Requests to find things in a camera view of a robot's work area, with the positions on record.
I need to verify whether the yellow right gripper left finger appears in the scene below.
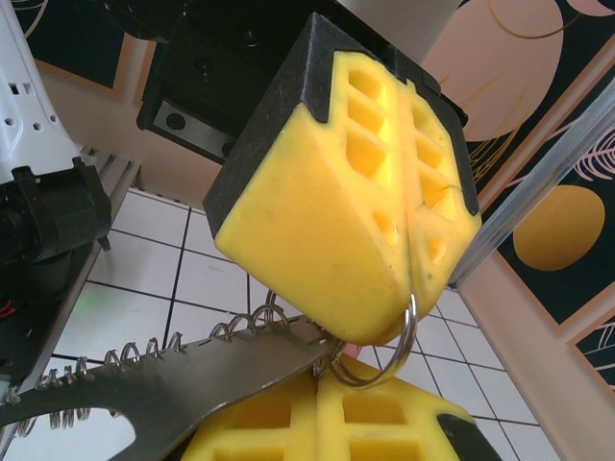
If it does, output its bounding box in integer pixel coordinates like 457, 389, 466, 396
184, 357, 320, 461

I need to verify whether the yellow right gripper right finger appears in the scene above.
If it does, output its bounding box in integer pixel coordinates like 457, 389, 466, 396
316, 357, 499, 461

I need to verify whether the silver split key ring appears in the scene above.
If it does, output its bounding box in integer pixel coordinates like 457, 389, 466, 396
314, 291, 420, 390

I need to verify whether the aluminium frame post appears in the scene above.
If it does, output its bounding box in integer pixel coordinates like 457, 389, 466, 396
449, 85, 615, 292

